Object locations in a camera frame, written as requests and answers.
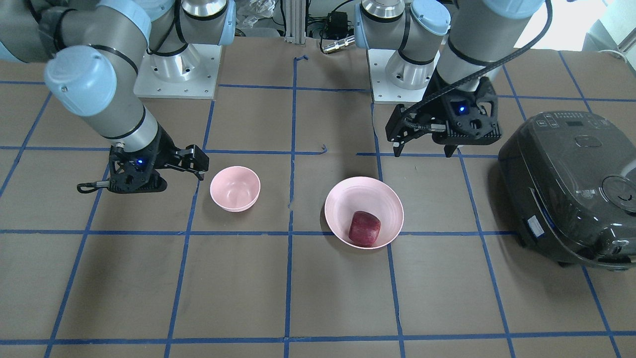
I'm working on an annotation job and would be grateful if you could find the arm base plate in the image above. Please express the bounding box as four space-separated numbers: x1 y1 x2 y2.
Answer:
367 49 440 104
134 44 223 100

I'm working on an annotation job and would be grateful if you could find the dark grey rice cooker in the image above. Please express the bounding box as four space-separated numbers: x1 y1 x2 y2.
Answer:
498 111 636 270

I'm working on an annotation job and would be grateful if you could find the red apple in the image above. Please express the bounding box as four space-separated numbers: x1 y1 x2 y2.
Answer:
348 211 382 247

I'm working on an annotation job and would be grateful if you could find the aluminium frame post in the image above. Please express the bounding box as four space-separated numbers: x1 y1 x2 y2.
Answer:
282 0 308 47

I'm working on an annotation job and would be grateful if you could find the pink plate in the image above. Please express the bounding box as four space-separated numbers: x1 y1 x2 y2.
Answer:
324 177 404 250

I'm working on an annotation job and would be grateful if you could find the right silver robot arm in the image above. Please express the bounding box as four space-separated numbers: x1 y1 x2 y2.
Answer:
1 0 236 193

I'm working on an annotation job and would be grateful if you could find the small pink bowl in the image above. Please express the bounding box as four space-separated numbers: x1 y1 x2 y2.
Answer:
209 166 261 212

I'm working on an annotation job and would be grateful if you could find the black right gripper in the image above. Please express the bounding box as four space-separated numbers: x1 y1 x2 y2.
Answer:
107 127 209 193

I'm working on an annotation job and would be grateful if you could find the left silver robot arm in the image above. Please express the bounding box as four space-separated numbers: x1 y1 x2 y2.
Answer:
354 0 554 157

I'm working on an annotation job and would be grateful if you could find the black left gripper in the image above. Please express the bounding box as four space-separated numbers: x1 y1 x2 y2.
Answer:
386 77 502 158

